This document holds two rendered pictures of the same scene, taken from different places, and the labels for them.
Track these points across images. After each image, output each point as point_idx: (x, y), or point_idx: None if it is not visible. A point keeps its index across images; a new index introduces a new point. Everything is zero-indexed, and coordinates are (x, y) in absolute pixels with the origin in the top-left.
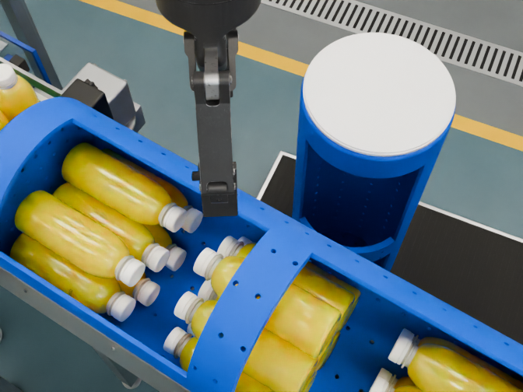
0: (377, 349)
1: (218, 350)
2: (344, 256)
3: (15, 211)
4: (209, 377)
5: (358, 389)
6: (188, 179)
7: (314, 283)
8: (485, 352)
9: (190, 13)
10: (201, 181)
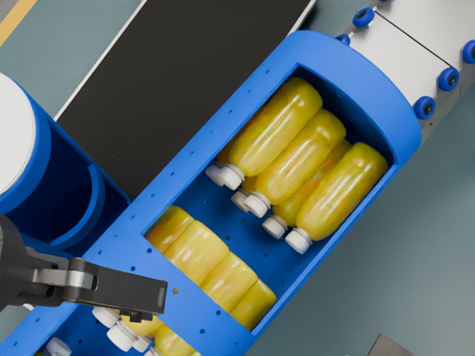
0: (213, 198)
1: (213, 336)
2: (146, 205)
3: None
4: (232, 348)
5: (241, 222)
6: (33, 342)
7: (160, 238)
8: (256, 109)
9: (6, 287)
10: (154, 311)
